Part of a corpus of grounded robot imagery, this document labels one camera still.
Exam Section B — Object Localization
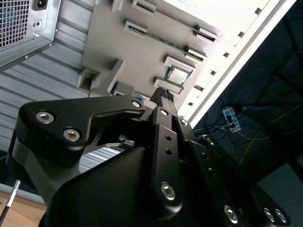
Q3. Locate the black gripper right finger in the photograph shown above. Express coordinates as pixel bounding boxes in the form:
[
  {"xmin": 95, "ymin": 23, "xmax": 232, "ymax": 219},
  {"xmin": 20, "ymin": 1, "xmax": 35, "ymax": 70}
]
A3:
[{"xmin": 167, "ymin": 89, "xmax": 294, "ymax": 227}]

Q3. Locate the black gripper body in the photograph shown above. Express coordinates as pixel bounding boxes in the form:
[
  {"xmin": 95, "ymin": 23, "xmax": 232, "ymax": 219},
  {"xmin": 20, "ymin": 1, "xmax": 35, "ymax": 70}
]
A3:
[{"xmin": 4, "ymin": 132, "xmax": 240, "ymax": 227}]

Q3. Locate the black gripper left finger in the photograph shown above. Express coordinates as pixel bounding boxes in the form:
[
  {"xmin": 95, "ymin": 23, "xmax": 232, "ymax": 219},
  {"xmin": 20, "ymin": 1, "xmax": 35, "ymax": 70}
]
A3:
[{"xmin": 15, "ymin": 87, "xmax": 185, "ymax": 210}]

